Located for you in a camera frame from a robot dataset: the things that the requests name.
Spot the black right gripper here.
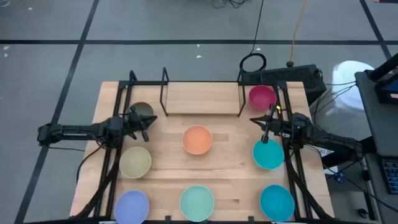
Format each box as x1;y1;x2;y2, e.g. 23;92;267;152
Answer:
249;105;293;144

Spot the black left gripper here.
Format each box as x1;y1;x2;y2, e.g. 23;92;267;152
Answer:
124;106;158;143

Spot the olive grey bowl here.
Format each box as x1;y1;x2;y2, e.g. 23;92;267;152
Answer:
127;101;154;118

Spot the magenta bowl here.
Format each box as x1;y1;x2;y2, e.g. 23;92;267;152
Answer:
248;85;277;111

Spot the teal bowl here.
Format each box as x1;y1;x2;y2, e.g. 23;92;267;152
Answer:
252;138;285;170

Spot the cream yellow bowl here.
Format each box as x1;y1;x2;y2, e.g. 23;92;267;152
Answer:
119;146;152;180

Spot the orange bowl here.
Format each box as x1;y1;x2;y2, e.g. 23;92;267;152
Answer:
182;124;214;156

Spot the bright blue bowl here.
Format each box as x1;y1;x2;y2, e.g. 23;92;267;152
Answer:
259;184;295;222

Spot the lavender bowl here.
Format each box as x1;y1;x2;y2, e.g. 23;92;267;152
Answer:
114;190;150;224

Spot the mint green bowl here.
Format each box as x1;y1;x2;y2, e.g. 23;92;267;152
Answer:
179;184;215;223

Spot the black support beam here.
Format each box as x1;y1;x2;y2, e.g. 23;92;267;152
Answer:
322;146;377;168

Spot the grey side table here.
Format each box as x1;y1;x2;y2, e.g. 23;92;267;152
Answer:
354;70;398;158

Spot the black device with blue screen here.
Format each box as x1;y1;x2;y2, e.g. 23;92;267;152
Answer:
374;77;398;105

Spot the black pole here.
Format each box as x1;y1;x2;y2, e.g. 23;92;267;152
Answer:
365;52;398;82

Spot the black keyboard with blue keys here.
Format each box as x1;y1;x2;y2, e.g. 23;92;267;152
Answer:
379;157;398;195

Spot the dark grey desk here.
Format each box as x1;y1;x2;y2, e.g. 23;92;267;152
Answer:
364;152;398;224

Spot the black metal table frame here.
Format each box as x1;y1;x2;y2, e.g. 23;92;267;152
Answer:
74;70;335;224

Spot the black cable with coil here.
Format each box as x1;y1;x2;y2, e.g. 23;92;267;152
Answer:
238;0;267;75

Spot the black arm base cable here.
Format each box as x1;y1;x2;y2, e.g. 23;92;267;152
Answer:
76;144;105;184

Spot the yellow cable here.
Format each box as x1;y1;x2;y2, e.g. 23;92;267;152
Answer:
289;0;309;68

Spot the long black floor cable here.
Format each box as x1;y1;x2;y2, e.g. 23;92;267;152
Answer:
322;164;398;215

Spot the black cable tangle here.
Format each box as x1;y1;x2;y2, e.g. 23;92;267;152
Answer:
211;0;249;9

